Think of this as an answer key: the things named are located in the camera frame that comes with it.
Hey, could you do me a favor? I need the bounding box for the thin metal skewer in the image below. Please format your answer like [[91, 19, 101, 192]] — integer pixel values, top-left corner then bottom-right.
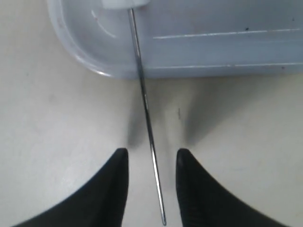
[[128, 8, 167, 227]]

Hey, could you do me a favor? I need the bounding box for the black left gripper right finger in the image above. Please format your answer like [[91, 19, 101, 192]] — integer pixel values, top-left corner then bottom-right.
[[176, 148, 285, 227]]

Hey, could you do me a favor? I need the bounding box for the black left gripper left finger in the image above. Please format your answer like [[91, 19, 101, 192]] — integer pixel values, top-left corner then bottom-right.
[[19, 148, 129, 227]]

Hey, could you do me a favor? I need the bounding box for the white rectangular plastic tray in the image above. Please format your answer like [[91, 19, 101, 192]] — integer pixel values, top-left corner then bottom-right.
[[47, 0, 303, 79]]

